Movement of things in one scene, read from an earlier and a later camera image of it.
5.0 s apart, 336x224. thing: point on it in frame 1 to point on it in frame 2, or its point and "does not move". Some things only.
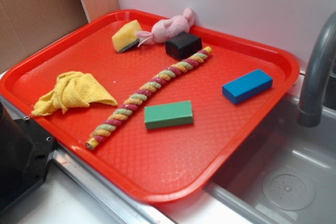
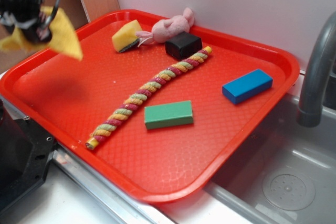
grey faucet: (311, 114) does not move
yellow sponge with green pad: (125, 38) does not move
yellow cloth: (73, 89) to (62, 39)
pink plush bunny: (165, 28) does not move
